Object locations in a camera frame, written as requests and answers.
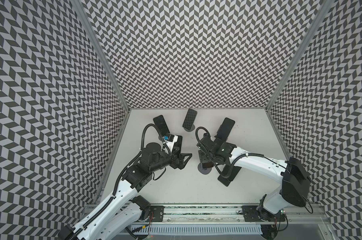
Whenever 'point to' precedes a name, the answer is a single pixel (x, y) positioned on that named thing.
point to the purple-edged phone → (160, 122)
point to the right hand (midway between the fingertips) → (207, 156)
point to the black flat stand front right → (224, 180)
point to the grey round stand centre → (204, 171)
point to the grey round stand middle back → (192, 129)
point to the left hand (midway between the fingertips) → (185, 153)
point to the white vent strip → (199, 230)
